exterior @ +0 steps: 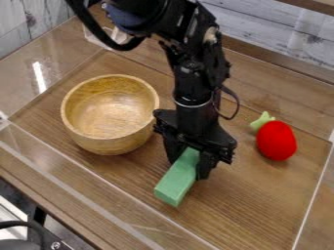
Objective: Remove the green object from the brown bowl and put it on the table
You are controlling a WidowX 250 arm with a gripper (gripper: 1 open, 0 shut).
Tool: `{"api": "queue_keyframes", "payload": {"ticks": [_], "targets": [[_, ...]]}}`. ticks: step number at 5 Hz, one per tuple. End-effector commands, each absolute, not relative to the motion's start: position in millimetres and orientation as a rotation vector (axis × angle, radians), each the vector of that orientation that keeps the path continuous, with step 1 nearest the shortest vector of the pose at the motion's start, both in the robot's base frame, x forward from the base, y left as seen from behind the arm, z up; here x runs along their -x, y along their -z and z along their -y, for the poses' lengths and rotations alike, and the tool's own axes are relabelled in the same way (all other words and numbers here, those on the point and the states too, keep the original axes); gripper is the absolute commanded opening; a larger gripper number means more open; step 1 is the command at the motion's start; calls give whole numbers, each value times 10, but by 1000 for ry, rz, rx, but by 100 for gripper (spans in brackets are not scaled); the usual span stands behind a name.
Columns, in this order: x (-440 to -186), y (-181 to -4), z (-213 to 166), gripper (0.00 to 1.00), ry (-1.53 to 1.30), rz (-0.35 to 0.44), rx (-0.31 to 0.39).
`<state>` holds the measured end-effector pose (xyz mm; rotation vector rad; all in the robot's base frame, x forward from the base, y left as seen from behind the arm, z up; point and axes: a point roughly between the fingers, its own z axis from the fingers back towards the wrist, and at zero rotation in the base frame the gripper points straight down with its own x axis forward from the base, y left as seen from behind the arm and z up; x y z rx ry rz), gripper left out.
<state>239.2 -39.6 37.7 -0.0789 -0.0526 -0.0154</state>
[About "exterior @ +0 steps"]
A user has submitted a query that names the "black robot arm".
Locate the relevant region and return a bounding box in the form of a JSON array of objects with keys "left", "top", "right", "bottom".
[{"left": 101, "top": 0, "right": 238, "bottom": 180}]

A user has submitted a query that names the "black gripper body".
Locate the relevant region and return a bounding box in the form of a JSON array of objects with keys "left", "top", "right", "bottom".
[{"left": 151, "top": 101, "right": 239, "bottom": 165}]

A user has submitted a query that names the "light wooden bowl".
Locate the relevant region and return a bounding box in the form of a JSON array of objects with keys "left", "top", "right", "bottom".
[{"left": 60, "top": 74, "right": 159, "bottom": 155}]

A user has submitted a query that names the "black cable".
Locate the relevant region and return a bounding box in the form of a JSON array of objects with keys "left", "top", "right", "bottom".
[{"left": 212, "top": 85, "right": 242, "bottom": 121}]

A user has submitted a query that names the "clear acrylic tray wall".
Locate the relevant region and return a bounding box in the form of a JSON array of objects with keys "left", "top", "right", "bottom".
[{"left": 0, "top": 113, "right": 218, "bottom": 250}]

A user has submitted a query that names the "red plush strawberry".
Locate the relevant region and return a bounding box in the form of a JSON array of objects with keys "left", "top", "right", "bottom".
[{"left": 250, "top": 111, "right": 298, "bottom": 161}]

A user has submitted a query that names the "green rectangular block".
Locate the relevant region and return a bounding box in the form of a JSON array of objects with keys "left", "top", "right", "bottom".
[{"left": 153, "top": 147, "right": 199, "bottom": 207}]

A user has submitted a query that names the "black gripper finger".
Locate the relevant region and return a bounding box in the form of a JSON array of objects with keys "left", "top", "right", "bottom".
[
  {"left": 195, "top": 151, "right": 219, "bottom": 180},
  {"left": 163, "top": 134, "right": 185, "bottom": 163}
]

